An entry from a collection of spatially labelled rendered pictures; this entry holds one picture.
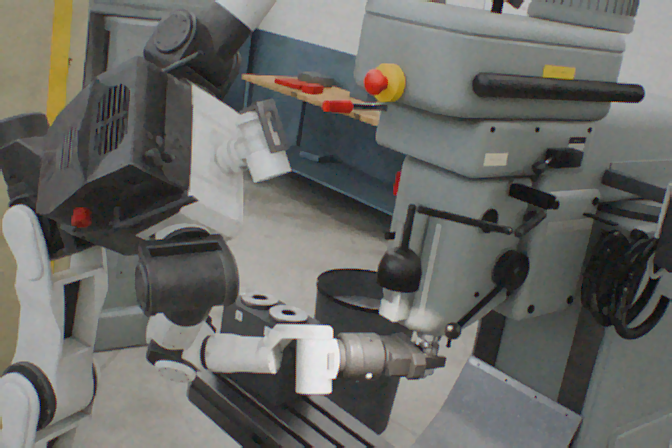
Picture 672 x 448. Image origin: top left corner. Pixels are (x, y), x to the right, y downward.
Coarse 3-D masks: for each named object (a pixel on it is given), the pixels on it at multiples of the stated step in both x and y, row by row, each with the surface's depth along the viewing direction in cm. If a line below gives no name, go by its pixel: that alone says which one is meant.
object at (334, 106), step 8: (328, 104) 141; (336, 104) 142; (344, 104) 143; (352, 104) 145; (360, 104) 146; (368, 104) 148; (376, 104) 149; (384, 104) 151; (336, 112) 143; (344, 112) 144
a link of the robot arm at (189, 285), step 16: (176, 256) 136; (192, 256) 137; (208, 256) 137; (160, 272) 133; (176, 272) 134; (192, 272) 134; (208, 272) 135; (224, 272) 136; (160, 288) 132; (176, 288) 133; (192, 288) 134; (208, 288) 135; (224, 288) 136; (160, 304) 133; (176, 304) 134; (192, 304) 136; (208, 304) 137; (176, 320) 143; (192, 320) 142
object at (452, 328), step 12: (516, 252) 153; (504, 264) 152; (516, 264) 152; (528, 264) 155; (504, 276) 152; (516, 276) 153; (516, 288) 155; (468, 312) 148; (456, 324) 146; (456, 336) 146
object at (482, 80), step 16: (480, 80) 127; (496, 80) 127; (512, 80) 130; (528, 80) 132; (544, 80) 135; (560, 80) 138; (576, 80) 142; (480, 96) 127; (496, 96) 129; (512, 96) 131; (528, 96) 134; (544, 96) 136; (560, 96) 139; (576, 96) 142; (592, 96) 145; (608, 96) 148; (624, 96) 151; (640, 96) 154
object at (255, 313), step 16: (240, 304) 204; (256, 304) 202; (272, 304) 204; (224, 320) 207; (240, 320) 203; (256, 320) 199; (272, 320) 198; (288, 320) 196; (304, 320) 198; (256, 336) 200; (288, 368) 197; (256, 384) 202; (272, 384) 198; (288, 384) 199; (272, 400) 198; (288, 400) 201
